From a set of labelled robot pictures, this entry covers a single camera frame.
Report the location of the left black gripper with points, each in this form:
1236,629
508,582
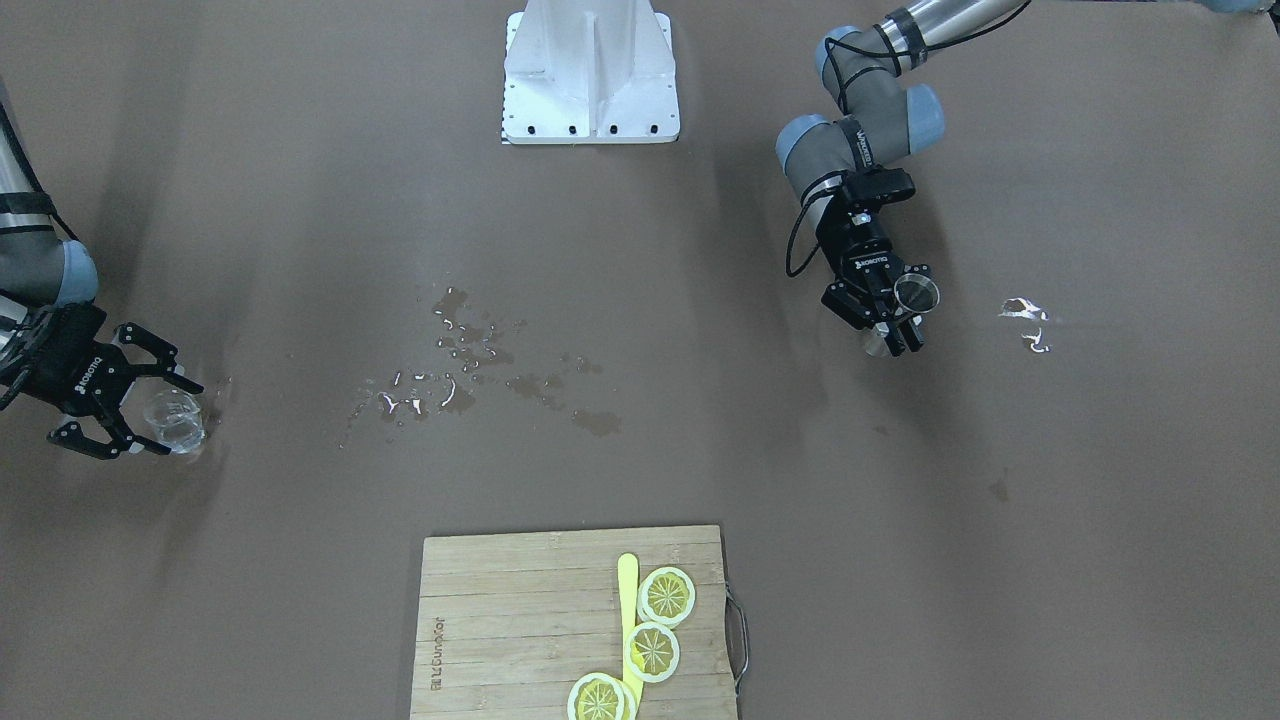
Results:
866,252

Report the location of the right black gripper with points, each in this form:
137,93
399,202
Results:
62,358

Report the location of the clear glass cup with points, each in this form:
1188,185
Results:
175,417

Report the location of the steel jigger measuring cup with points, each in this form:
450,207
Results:
912,292

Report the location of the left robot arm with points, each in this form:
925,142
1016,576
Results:
844,171

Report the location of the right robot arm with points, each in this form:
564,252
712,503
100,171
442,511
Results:
43,263

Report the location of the lemon slice far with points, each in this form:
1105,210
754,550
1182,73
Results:
666,596

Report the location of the lemon slice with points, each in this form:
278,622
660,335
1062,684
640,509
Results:
599,696
666,596
651,653

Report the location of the yellow plastic knife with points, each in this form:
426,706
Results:
627,569

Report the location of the lemon slice middle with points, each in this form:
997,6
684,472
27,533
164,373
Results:
651,653

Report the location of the lemon slice near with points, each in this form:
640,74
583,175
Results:
599,696

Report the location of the wooden cutting board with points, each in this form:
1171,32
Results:
508,623

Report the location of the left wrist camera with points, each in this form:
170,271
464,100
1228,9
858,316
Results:
876,187

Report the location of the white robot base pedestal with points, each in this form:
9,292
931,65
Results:
579,72

